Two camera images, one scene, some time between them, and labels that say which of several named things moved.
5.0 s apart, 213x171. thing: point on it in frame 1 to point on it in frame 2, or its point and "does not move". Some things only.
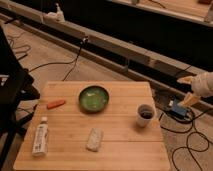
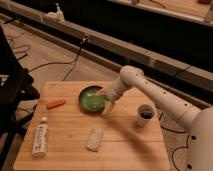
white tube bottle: x=40 y=147 does not move
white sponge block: x=94 y=139 does not move
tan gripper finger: x=189 y=100 to x=107 y=108
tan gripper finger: x=187 y=80 to x=103 y=91
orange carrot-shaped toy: x=55 y=104 does not move
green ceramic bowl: x=93 y=99 does not move
